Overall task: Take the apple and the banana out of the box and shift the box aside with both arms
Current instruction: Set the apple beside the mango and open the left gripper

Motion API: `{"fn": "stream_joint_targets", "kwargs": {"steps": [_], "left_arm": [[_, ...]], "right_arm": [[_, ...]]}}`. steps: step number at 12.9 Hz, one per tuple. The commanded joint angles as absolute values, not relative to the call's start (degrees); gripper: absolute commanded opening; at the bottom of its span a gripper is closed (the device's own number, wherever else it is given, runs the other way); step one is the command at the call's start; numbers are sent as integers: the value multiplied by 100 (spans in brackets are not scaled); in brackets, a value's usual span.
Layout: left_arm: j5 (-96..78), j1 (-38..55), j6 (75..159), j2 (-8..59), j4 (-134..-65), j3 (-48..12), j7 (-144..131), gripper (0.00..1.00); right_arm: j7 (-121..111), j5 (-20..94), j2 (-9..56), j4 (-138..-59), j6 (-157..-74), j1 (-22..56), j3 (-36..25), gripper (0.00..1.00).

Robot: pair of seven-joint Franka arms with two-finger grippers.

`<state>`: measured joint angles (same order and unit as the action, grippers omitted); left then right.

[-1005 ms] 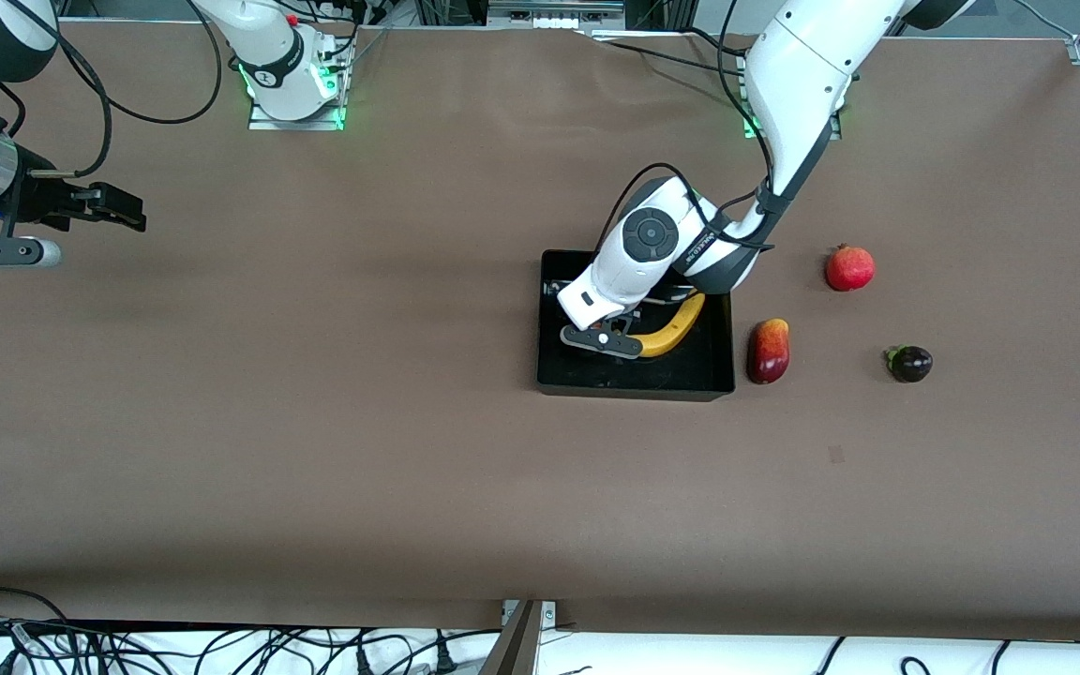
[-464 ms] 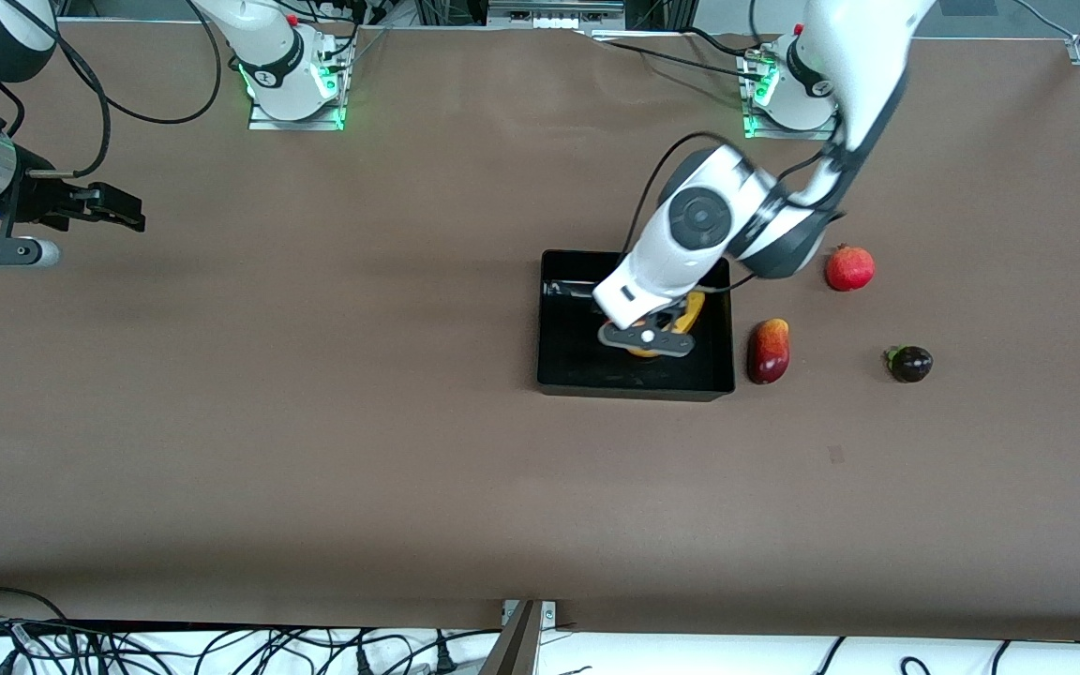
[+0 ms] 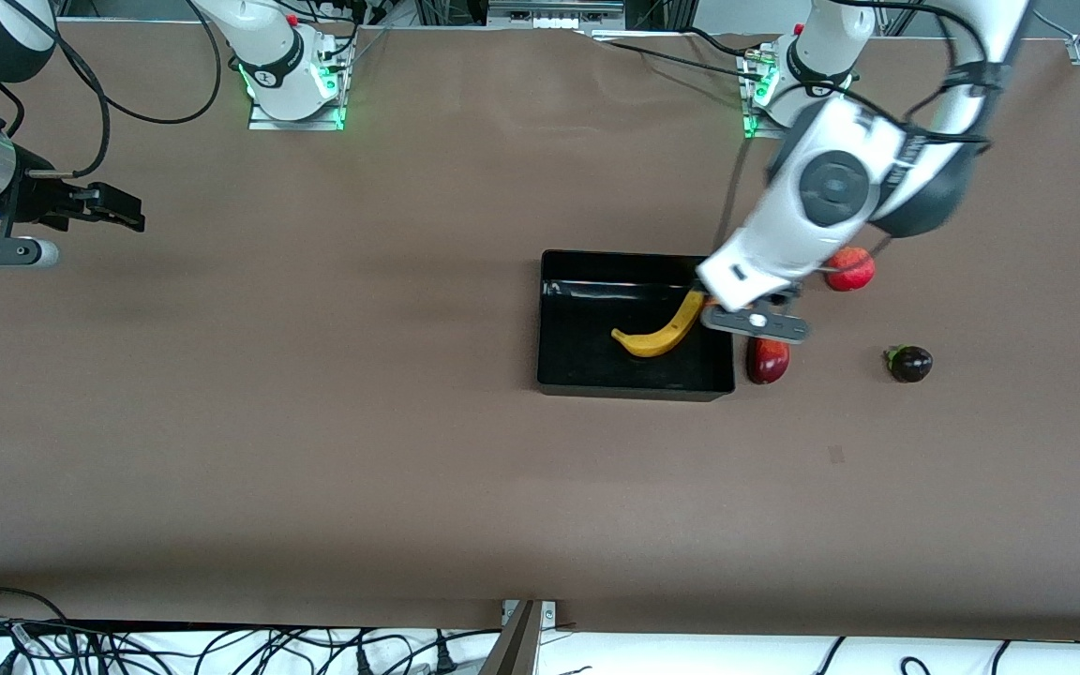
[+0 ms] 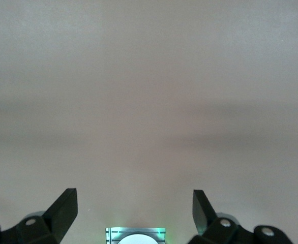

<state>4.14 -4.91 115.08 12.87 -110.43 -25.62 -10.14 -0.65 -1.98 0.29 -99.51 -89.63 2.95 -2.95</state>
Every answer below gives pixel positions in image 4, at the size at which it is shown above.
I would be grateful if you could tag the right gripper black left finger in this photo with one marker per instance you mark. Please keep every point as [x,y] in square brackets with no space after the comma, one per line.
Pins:
[49,228]

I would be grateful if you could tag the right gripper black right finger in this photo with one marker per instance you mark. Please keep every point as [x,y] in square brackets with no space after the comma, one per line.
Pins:
[215,231]

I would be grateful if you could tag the brown table cover sheet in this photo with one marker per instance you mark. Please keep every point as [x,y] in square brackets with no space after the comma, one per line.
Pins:
[149,101]

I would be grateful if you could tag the aluminium arm base plate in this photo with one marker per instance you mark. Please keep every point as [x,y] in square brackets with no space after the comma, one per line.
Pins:
[111,236]

